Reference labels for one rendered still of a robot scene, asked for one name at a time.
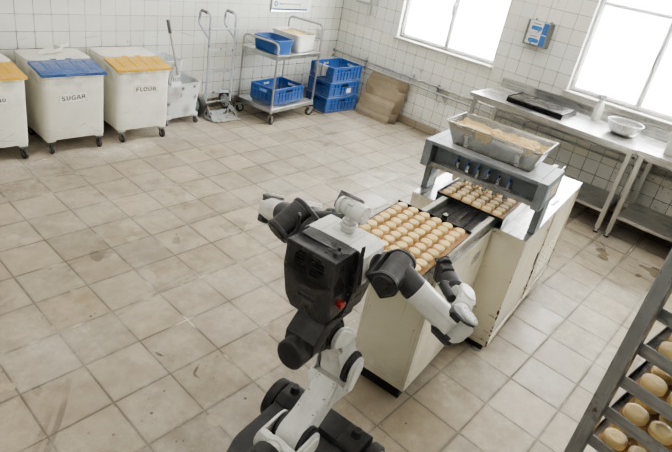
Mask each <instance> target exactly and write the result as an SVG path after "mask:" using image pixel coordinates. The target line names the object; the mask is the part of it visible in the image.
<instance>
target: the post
mask: <svg viewBox="0 0 672 452"><path fill-rule="evenodd" d="M671 293H672V248H671V250H670V252H669V254H668V256H667V258H666V259H665V261H664V263H663V265H662V267H661V269H660V271H659V273H658V275H657V276H656V278H655V280H654V282H653V284H652V286H651V288H650V290H649V292H648V293H647V295H646V297H645V299H644V301H643V303H642V305H641V307H640V309H639V310H638V312H637V314H636V316H635V318H634V320H633V322H632V324H631V325H630V327H629V329H628V331H627V333H626V335H625V337H624V339H623V341H622V342H621V344H620V346H619V348H618V350H617V352H616V354H615V356H614V358H613V359H612V361H611V363H610V365H609V367H608V369H607V371H606V373H605V374H604V376H603V378H602V380H601V382H600V384H599V386H598V388H597V390H596V391H595V393H594V395H593V397H592V399H591V401H590V403H589V405H588V407H587V408H586V410H585V412H584V414H583V416H582V418H581V420H580V422H579V423H578V425H577V427H576V429H575V431H574V433H573V435H572V437H571V439H570V440H569V442H568V444H567V446H566V448H565V450H564V452H583V451H584V450H585V448H586V446H587V444H588V442H589V441H590V439H591V437H592V435H593V433H594V432H595V430H596V428H597V426H598V424H599V423H600V421H601V419H602V417H603V415H604V414H605V412H606V410H607V408H608V406H609V405H610V403H611V401H612V399H613V397H614V396H615V394H616V392H617V390H618V388H619V387H620V385H621V383H622V381H623V379H624V377H625V376H626V374H627V372H628V370H629V368H630V367H631V365H632V363H633V361H634V359H635V358H636V356H637V354H638V352H639V350H640V349H641V347H642V345H643V343H644V341H645V340H646V338H647V336H648V334H649V332H650V331H651V329H652V327H653V325H654V323H655V322H656V320H657V318H658V316H659V314H660V313H661V311H662V309H663V307H664V305H665V304H666V302H667V300H668V298H669V296H670V295H671Z"/></svg>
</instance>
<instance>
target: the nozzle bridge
mask: <svg viewBox="0 0 672 452"><path fill-rule="evenodd" d="M460 155H461V157H460V158H459V159H460V165H459V168H458V170H455V163H456V160H457V159H458V157H459V156H460ZM470 159H471V160H470ZM469 160H470V162H469V163H470V169H469V172H468V174H465V173H464V172H465V166H466V164H467V163H468V161H469ZM480 163H481V165H480V166H479V167H481V168H480V173H479V176H478V178H475V177H474V176H475V171H476V169H477V167H478V165H479V164H480ZM420 164H422V165H424V166H426V168H425V172H424V176H423V179H422V183H421V187H423V188H425V189H426V188H428V187H430V186H432V185H434V184H435V181H436V177H437V174H438V170H439V169H440V170H442V171H445V172H447V173H449V174H452V175H454V176H457V177H459V178H462V179H464V180H467V181H469V182H471V183H474V184H476V185H479V186H481V187H484V188H486V189H488V190H491V191H493V192H496V193H498V194H501V195H503V196H505V197H508V198H510V199H513V200H515V201H518V202H520V203H523V204H525V205H527V206H530V209H531V210H533V211H534V213H533V216H532V219H531V221H530V224H529V226H528V229H527V233H529V234H531V235H534V234H535V233H536V232H537V231H538V229H539V228H540V226H541V223H542V221H543V218H544V216H545V213H546V211H547V208H548V205H549V203H550V201H551V200H552V199H553V198H554V197H555V196H556V193H557V191H558V188H559V186H560V183H561V181H562V178H563V176H564V173H565V171H564V170H562V169H559V168H556V167H553V166H551V165H548V164H545V163H543V162H541V163H540V164H539V165H538V166H537V167H536V168H534V169H533V170H531V171H530V172H527V171H525V170H522V169H520V168H517V167H514V166H512V165H509V164H506V163H504V162H501V161H499V160H496V159H493V158H491V157H488V156H485V155H483V154H480V153H477V152H475V151H472V150H470V149H467V148H464V147H462V146H459V145H456V144H454V143H453V141H452V137H451V133H450V129H449V130H446V131H444V132H441V133H439V134H436V135H434V136H431V137H429V138H426V141H425V145H424V149H423V153H422V157H421V160H420ZM490 167H491V169H490ZM489 169H490V171H491V173H490V178H489V180H488V182H485V181H484V180H485V176H486V173H487V172H488V170H489ZM501 171H502V173H501V174H500V172H501ZM499 174H500V175H501V180H500V183H499V186H498V187H496V186H495V183H496V179H497V177H498V175H499ZM511 176H513V177H512V178H511ZM510 178H511V179H512V181H511V186H510V189H509V191H506V190H505V188H506V185H507V183H508V181H509V179H510Z"/></svg>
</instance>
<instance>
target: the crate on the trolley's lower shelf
mask: <svg viewBox="0 0 672 452"><path fill-rule="evenodd" d="M273 81H274V78H268V79H262V80H256V81H251V91H250V97H251V98H253V99H256V100H258V101H261V102H263V103H266V104H268V105H271V98H272V90H273ZM264 82H269V84H264ZM288 82H289V83H292V84H295V86H291V85H289V84H288ZM303 89H304V84H301V83H298V82H295V81H293V80H290V79H287V78H284V77H282V76H280V77H276V83H275V92H274V100H273V106H277V105H281V104H286V103H290V102H294V101H299V100H300V99H302V96H303Z"/></svg>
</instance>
